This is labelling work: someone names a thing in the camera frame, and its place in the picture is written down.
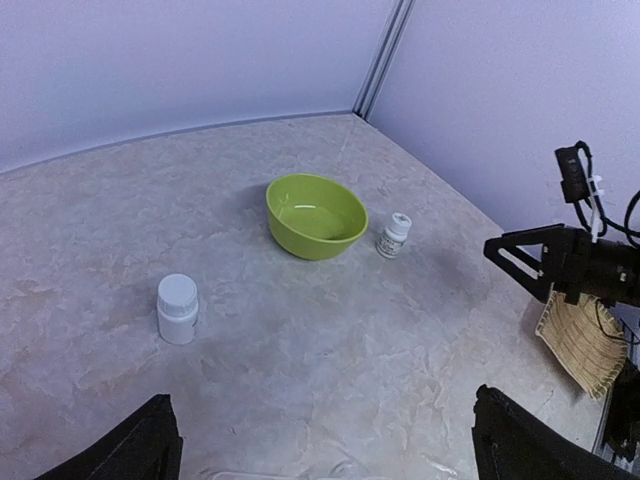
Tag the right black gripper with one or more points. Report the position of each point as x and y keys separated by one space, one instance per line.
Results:
x=565 y=257

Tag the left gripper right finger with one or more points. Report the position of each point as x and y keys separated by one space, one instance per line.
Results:
x=511 y=443

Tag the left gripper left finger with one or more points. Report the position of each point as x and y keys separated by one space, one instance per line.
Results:
x=146 y=445

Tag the small white pill bottle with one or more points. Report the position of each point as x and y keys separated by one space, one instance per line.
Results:
x=394 y=235

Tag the large white pill bottle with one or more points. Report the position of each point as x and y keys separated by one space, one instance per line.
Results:
x=177 y=308

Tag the clear plastic pill organizer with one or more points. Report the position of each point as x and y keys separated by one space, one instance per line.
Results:
x=393 y=468

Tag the woven bamboo tray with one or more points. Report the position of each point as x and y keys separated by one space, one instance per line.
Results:
x=585 y=339

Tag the green plastic bowl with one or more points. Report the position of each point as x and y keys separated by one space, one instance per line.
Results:
x=314 y=217

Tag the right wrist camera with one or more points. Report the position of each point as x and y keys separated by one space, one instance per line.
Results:
x=580 y=188

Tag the right aluminium frame post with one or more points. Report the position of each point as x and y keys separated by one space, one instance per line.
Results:
x=383 y=57

